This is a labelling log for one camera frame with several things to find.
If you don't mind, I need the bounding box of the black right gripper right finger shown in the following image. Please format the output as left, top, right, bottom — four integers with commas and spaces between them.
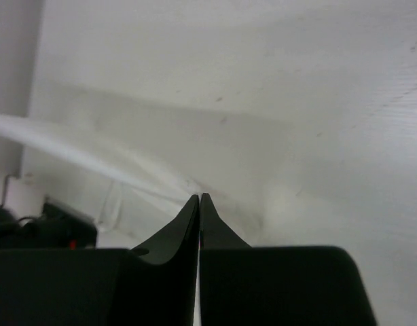
199, 194, 377, 325

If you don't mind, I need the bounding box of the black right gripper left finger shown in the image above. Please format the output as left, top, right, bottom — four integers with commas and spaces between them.
0, 195, 199, 325

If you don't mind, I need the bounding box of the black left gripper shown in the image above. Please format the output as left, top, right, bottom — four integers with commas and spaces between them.
0, 201, 97, 250

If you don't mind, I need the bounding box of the white tank top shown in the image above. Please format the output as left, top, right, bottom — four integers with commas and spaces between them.
0, 114, 202, 229

